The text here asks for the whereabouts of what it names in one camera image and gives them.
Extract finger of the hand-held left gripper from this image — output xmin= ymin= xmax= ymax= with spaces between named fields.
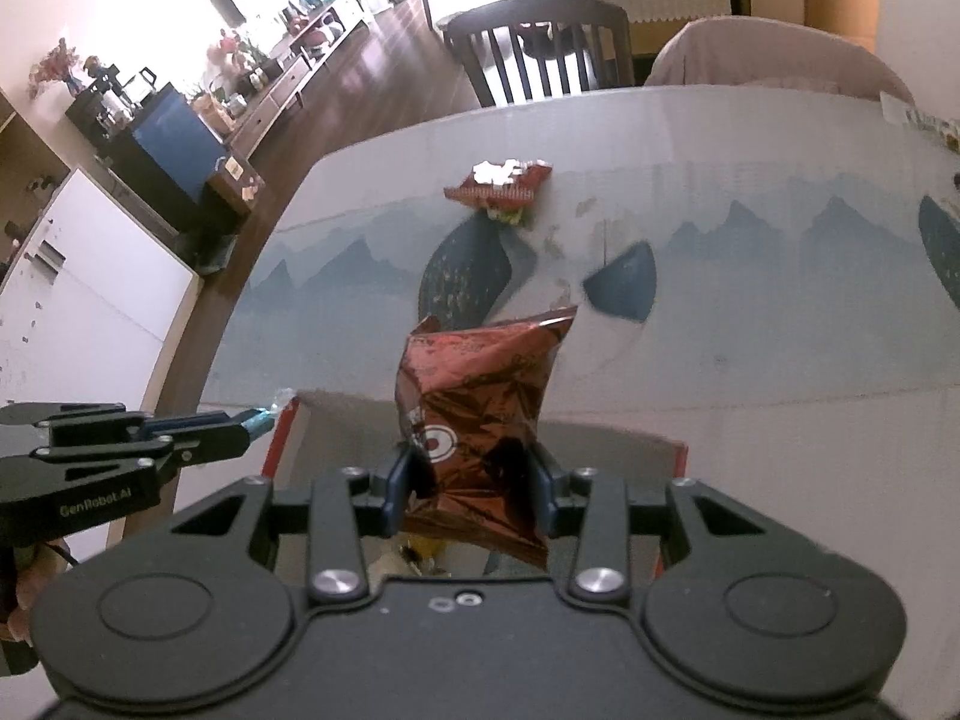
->
xmin=37 ymin=403 xmax=272 ymax=445
xmin=34 ymin=431 xmax=253 ymax=482

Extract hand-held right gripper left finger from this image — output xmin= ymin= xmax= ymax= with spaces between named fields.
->
xmin=171 ymin=444 xmax=422 ymax=602

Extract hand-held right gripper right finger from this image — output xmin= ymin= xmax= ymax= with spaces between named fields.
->
xmin=527 ymin=441 xmax=777 ymax=602

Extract red cardboard box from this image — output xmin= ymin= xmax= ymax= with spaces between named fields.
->
xmin=260 ymin=388 xmax=690 ymax=587

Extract dark red snack bag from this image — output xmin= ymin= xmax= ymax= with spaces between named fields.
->
xmin=394 ymin=304 xmax=581 ymax=571

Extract person's left hand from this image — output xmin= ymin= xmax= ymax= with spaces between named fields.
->
xmin=0 ymin=544 xmax=70 ymax=647

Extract white cabinet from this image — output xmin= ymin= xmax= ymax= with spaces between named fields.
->
xmin=0 ymin=165 xmax=205 ymax=410

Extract green snack packet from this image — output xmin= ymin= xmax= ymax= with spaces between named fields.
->
xmin=484 ymin=205 xmax=536 ymax=233

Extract dark cabinet with blue panel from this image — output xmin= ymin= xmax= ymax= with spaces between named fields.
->
xmin=66 ymin=79 xmax=257 ymax=242

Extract red and white snack bag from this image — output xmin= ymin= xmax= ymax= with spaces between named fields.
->
xmin=442 ymin=156 xmax=555 ymax=212

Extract long low sideboard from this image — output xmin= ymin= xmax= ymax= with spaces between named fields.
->
xmin=222 ymin=0 xmax=377 ymax=160

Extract pink flower bouquet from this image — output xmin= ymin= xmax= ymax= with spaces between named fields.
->
xmin=28 ymin=37 xmax=82 ymax=100

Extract dark wooden chair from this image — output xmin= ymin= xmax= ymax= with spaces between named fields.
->
xmin=441 ymin=0 xmax=638 ymax=110

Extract beige covered chair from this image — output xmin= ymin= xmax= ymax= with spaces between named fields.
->
xmin=643 ymin=13 xmax=914 ymax=103

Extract papers on table edge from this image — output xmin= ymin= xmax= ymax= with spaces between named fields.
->
xmin=879 ymin=91 xmax=960 ymax=152

